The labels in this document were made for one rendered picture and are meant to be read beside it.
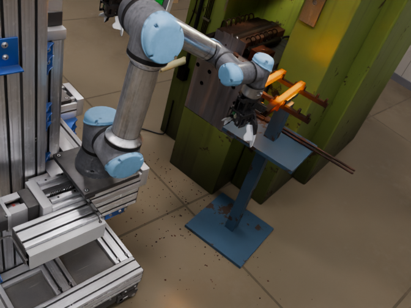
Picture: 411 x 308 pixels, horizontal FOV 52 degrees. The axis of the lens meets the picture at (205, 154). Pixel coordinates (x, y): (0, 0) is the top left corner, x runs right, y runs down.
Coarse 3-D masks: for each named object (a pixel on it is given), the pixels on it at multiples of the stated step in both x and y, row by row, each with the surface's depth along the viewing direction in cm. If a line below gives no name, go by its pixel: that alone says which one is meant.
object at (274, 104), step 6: (300, 84) 201; (288, 90) 193; (294, 90) 195; (282, 96) 188; (288, 96) 189; (270, 102) 180; (276, 102) 181; (282, 102) 185; (270, 108) 176; (276, 108) 182; (264, 114) 176
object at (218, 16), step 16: (192, 0) 249; (208, 0) 242; (224, 0) 236; (240, 0) 244; (256, 0) 258; (224, 16) 241; (208, 32) 251; (192, 64) 268; (176, 80) 282; (176, 96) 287; (176, 112) 293; (160, 128) 311; (176, 128) 300
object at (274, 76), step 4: (276, 72) 204; (280, 72) 205; (284, 72) 207; (272, 76) 200; (276, 76) 201; (280, 76) 205; (268, 80) 196; (272, 80) 198; (268, 84) 197; (240, 92) 179
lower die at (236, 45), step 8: (232, 24) 239; (240, 24) 242; (248, 24) 242; (256, 24) 245; (216, 32) 230; (224, 32) 227; (232, 32) 228; (256, 32) 234; (280, 32) 247; (224, 40) 229; (232, 40) 226; (240, 40) 223; (248, 40) 225; (264, 40) 236; (232, 48) 228; (240, 48) 224
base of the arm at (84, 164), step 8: (80, 152) 145; (88, 152) 142; (80, 160) 145; (88, 160) 143; (96, 160) 143; (80, 168) 145; (88, 168) 144; (96, 168) 144; (104, 168) 145; (88, 176) 146; (96, 176) 146; (104, 176) 147
